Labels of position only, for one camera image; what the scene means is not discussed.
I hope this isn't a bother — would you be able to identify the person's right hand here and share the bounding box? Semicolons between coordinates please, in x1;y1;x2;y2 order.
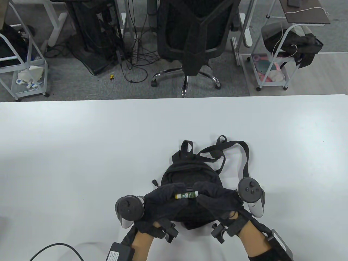
192;182;248;226

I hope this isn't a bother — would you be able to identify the person's left hand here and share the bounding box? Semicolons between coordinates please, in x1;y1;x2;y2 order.
135;183;191;235

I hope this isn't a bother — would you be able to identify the small white lubricant stick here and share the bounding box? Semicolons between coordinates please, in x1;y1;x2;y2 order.
175;191;199;200

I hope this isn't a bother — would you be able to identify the black backpack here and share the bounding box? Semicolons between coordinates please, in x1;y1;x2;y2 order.
151;135;250;230

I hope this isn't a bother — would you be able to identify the person's left forearm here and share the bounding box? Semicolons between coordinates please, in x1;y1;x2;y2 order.
121;226;155;261

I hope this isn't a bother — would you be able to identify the person's right forearm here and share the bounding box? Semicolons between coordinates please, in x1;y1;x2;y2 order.
237;215;275;261

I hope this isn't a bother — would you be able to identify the black left glove clamp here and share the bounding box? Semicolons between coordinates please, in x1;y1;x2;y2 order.
160;222;179;243

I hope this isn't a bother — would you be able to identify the black glove clamp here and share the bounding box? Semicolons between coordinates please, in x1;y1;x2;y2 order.
160;222;179;243
211;222;231;244

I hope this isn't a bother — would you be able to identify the black left hand controller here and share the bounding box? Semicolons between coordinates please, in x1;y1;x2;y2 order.
115;194;145;229

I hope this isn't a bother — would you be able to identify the black hand controller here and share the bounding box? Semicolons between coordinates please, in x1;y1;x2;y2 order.
115;194;145;229
237;177;265;218

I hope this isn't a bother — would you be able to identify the black right hand controller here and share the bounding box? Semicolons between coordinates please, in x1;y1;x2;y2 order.
237;177;265;218

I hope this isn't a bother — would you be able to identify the black right glove clamp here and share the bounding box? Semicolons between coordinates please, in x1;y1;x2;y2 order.
211;222;231;244

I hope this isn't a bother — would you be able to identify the black left wrist box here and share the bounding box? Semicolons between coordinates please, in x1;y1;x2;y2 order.
106;242;135;261

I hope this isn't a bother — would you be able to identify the black wrist box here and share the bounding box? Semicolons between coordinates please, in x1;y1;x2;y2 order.
268;229;294;261
106;242;135;261

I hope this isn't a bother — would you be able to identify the black right wrist box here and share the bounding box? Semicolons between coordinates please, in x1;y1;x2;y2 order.
268;229;294;261

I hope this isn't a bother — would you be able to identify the white cloth bundle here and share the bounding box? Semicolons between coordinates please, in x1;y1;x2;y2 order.
268;70;286;81

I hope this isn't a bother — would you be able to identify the pink plastic item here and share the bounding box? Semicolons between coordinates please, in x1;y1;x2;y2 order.
258;62;280;82

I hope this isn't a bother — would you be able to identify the grey metal stand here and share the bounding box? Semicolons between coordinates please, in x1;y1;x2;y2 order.
231;0;257;66

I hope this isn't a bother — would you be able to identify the white desk leg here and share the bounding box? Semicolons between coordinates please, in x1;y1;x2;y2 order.
239;12;254;48
121;0;136;41
41;0;67;53

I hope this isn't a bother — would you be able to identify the white metal rolling cart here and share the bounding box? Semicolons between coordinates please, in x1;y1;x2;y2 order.
0;0;51;101

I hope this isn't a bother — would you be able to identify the black office chair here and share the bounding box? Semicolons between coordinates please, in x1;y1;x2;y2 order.
147;0;241;97

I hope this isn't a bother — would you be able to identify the black bag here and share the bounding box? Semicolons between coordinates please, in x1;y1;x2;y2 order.
0;23;36;68
262;23;324;68

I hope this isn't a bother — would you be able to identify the black computer tower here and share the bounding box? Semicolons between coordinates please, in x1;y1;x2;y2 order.
65;0;126;76

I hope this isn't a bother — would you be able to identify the white cloth bag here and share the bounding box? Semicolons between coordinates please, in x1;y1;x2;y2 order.
18;65;44;83

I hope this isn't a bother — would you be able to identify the dark brown side table top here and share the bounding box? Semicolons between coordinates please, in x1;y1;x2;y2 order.
279;0;331;25

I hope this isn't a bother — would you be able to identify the white frame rolling side table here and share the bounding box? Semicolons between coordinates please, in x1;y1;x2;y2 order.
249;0;327;91

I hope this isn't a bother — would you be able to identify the bundle of black floor cables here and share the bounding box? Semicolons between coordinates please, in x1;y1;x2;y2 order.
120;0;163;83

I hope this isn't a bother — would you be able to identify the black cable coil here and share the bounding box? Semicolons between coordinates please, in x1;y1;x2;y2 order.
44;43;67;58

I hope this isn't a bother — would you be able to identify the thin white cable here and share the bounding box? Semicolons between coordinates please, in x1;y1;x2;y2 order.
271;7;329;59

